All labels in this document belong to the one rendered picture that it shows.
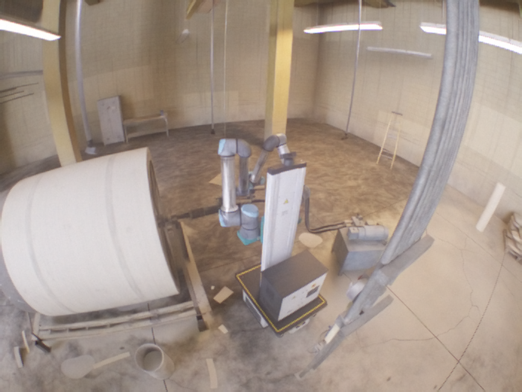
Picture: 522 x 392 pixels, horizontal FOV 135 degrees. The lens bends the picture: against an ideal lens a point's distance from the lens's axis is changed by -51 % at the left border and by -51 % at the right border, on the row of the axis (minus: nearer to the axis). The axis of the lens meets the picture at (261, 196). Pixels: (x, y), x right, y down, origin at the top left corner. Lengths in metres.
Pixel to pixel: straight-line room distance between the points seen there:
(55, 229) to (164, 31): 9.20
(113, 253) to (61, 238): 0.49
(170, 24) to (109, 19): 2.69
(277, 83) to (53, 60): 6.04
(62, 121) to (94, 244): 4.73
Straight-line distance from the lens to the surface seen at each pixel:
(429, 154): 0.57
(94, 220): 1.92
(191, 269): 2.98
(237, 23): 11.00
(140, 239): 1.82
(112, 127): 9.57
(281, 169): 1.62
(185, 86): 10.22
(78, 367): 3.11
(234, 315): 2.76
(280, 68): 6.63
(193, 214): 2.57
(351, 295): 0.90
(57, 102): 6.30
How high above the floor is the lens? 2.45
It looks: 32 degrees down
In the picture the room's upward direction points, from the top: 3 degrees clockwise
